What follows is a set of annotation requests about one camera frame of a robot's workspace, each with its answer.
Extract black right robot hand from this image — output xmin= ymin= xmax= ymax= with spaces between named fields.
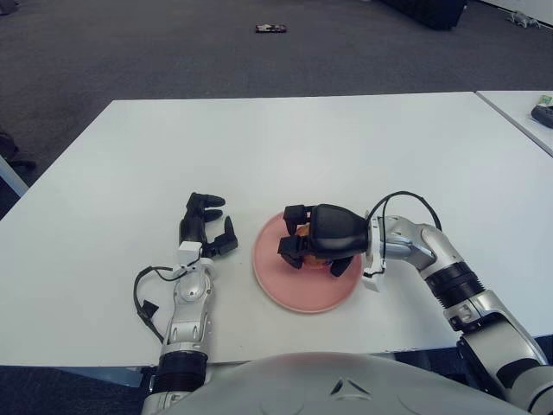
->
xmin=276 ymin=202 xmax=372 ymax=278

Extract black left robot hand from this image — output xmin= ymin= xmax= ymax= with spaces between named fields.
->
xmin=177 ymin=192 xmax=240 ymax=260

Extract yellow-red apple with sticker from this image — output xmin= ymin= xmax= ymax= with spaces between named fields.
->
xmin=296 ymin=223 xmax=333 ymax=270

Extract pink round plate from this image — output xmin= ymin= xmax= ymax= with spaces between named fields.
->
xmin=251 ymin=212 xmax=363 ymax=315

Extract silver robot torso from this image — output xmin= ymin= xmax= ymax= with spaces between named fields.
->
xmin=172 ymin=350 xmax=524 ymax=415

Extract dark chair base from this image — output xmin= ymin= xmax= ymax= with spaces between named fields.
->
xmin=0 ymin=124 xmax=38 ymax=169

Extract black furniture piece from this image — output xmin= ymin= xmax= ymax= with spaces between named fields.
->
xmin=379 ymin=0 xmax=470 ymax=31

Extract dark grey handheld controller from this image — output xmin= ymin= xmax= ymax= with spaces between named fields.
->
xmin=529 ymin=105 xmax=553 ymax=129

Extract grey toy on floor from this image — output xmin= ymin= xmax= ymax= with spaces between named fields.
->
xmin=507 ymin=11 xmax=541 ymax=28

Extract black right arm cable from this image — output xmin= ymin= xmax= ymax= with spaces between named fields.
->
xmin=369 ymin=189 xmax=444 ymax=230

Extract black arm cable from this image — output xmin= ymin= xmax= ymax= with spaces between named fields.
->
xmin=369 ymin=189 xmax=444 ymax=230
xmin=133 ymin=266 xmax=200 ymax=345

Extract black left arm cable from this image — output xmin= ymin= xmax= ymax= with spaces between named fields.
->
xmin=133 ymin=266 xmax=200 ymax=345

